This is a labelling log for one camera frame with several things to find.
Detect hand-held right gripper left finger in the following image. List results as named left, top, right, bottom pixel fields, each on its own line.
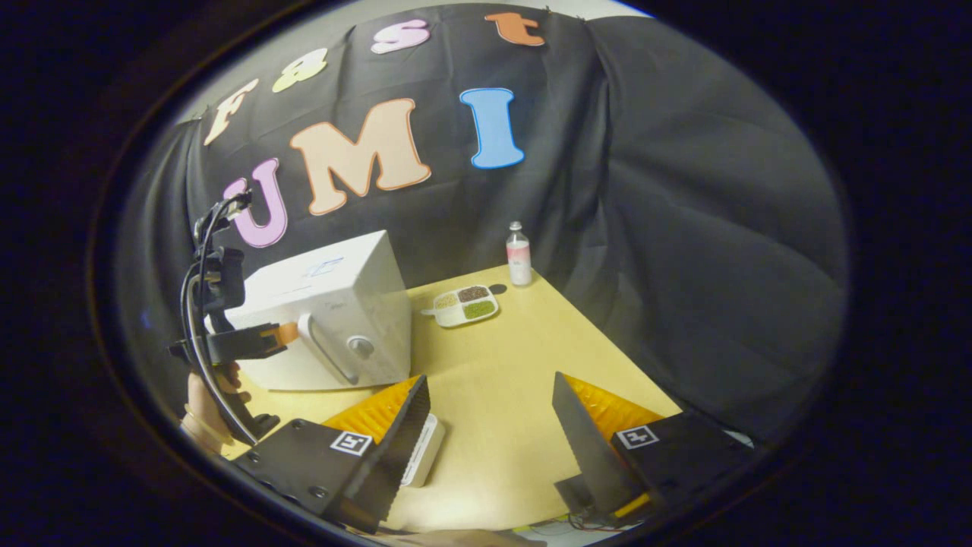
left=232, top=375, right=432, bottom=533

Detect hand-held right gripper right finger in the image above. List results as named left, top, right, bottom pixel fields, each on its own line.
left=552, top=372, right=754, bottom=526

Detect white microwave oven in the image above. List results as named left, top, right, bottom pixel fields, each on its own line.
left=205, top=230, right=413, bottom=392

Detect white rectangular tray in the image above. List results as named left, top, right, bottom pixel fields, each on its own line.
left=400, top=413, right=447, bottom=488

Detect white divided dish with grains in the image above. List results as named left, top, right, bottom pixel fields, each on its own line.
left=421, top=285, right=500, bottom=329

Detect clear bottle with pink label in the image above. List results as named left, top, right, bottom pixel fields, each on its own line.
left=506, top=221, right=533, bottom=287

